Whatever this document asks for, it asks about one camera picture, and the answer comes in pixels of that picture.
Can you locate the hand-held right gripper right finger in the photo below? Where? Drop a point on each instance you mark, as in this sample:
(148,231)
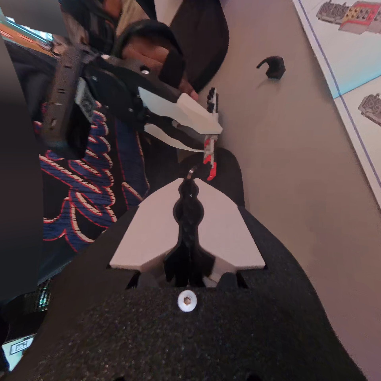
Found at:
(232,235)

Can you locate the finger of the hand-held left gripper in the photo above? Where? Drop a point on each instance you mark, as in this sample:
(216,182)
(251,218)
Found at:
(199,116)
(166,137)

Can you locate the person's left hand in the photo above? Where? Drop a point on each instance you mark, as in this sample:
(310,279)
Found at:
(145,50)

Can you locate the lego instruction booklet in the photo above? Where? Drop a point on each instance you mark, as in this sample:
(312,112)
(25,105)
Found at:
(342,59)

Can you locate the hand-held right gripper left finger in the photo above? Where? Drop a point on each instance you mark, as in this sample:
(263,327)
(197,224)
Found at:
(145,235)

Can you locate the lego car build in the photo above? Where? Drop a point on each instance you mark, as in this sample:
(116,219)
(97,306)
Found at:
(210,154)

